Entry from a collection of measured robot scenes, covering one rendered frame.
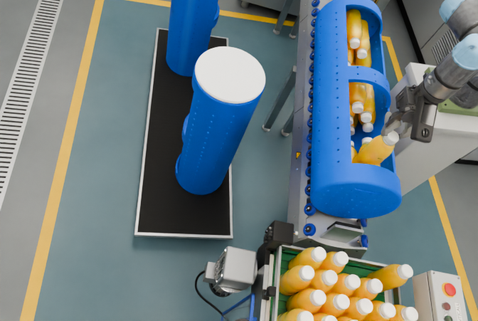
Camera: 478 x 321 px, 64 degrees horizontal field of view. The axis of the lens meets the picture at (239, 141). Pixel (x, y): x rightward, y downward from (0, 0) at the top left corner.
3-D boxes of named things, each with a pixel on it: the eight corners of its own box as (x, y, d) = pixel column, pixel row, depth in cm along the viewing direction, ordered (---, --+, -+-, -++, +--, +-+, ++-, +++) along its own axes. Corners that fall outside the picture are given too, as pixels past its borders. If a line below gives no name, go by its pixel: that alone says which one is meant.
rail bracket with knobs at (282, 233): (289, 233, 134) (299, 224, 125) (288, 254, 130) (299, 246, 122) (262, 228, 133) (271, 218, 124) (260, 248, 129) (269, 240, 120)
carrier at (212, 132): (225, 155, 231) (179, 146, 227) (267, 55, 158) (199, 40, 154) (221, 198, 216) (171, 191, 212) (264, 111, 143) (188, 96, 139)
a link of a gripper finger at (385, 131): (380, 122, 114) (403, 106, 106) (382, 139, 110) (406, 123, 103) (372, 119, 113) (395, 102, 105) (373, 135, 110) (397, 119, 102)
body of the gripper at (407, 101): (417, 104, 107) (447, 77, 97) (421, 129, 103) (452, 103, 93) (392, 97, 107) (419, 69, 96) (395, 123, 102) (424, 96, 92)
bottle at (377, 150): (349, 155, 127) (378, 125, 112) (368, 159, 128) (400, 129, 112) (350, 174, 123) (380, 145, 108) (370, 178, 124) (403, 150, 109)
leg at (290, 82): (269, 126, 269) (302, 66, 216) (269, 132, 265) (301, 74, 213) (262, 124, 268) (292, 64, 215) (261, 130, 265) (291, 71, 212)
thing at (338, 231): (346, 236, 135) (363, 225, 125) (346, 243, 134) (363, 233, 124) (319, 231, 134) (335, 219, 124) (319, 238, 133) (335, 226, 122)
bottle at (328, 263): (324, 285, 128) (350, 274, 112) (304, 278, 128) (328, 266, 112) (327, 265, 132) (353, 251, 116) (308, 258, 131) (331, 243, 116)
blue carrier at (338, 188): (363, 51, 184) (394, 3, 160) (375, 225, 137) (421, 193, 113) (306, 38, 181) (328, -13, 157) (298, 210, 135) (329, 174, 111)
